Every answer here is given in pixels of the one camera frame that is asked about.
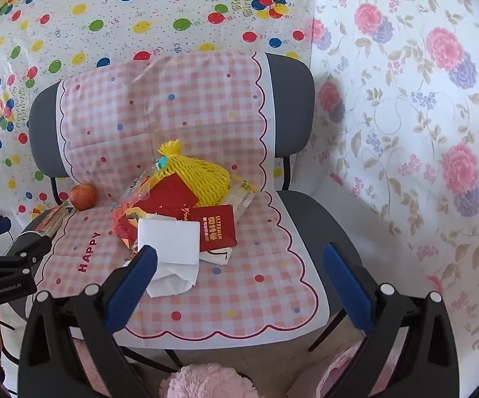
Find plain red envelope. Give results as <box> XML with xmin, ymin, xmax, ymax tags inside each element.
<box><xmin>134</xmin><ymin>174</ymin><xmax>201</xmax><ymax>220</ymax></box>

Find pink fluffy slipper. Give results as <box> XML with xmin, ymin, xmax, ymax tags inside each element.
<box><xmin>318</xmin><ymin>340</ymin><xmax>389</xmax><ymax>398</ymax></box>
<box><xmin>158</xmin><ymin>363</ymin><xmax>259</xmax><ymax>398</ymax></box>

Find small worn book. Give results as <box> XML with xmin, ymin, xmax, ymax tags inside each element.
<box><xmin>32</xmin><ymin>204</ymin><xmax>72</xmax><ymax>239</ymax></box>

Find white tissue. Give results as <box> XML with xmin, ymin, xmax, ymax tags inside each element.
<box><xmin>146</xmin><ymin>257</ymin><xmax>201</xmax><ymax>299</ymax></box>

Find pink checkered plastic cloth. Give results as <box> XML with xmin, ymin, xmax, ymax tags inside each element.
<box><xmin>36</xmin><ymin>50</ymin><xmax>331</xmax><ymax>347</ymax></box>

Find yellow foam fruit net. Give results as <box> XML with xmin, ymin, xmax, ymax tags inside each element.
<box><xmin>150</xmin><ymin>141</ymin><xmax>234</xmax><ymax>208</ymax></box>

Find yellow label plastic packet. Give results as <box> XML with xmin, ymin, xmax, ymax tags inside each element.
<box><xmin>223</xmin><ymin>174</ymin><xmax>261</xmax><ymax>220</ymax></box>

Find grey chair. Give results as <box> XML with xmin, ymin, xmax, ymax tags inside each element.
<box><xmin>28</xmin><ymin>52</ymin><xmax>364</xmax><ymax>365</ymax></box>

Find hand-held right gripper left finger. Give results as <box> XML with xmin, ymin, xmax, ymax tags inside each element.
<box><xmin>18</xmin><ymin>244</ymin><xmax>159</xmax><ymax>398</ymax></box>

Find balloon print sheet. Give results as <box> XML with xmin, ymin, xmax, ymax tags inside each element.
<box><xmin>0</xmin><ymin>0</ymin><xmax>319</xmax><ymax>225</ymax></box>

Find red apple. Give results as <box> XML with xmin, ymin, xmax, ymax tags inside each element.
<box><xmin>69</xmin><ymin>183</ymin><xmax>98</xmax><ymax>211</ymax></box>

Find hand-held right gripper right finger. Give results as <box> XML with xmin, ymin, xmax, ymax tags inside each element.
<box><xmin>322</xmin><ymin>242</ymin><xmax>459</xmax><ymax>398</ymax></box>

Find floral print sheet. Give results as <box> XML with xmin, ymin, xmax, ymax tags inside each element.
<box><xmin>306</xmin><ymin>0</ymin><xmax>479</xmax><ymax>382</ymax></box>

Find clear plastic wrapper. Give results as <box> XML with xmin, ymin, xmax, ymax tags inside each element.
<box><xmin>117</xmin><ymin>166</ymin><xmax>161</xmax><ymax>216</ymax></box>

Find white paper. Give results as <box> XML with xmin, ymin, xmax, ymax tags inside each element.
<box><xmin>138</xmin><ymin>218</ymin><xmax>201</xmax><ymax>266</ymax></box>

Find printed white paper bag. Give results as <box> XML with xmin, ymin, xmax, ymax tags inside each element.
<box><xmin>200</xmin><ymin>246</ymin><xmax>234</xmax><ymax>267</ymax></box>

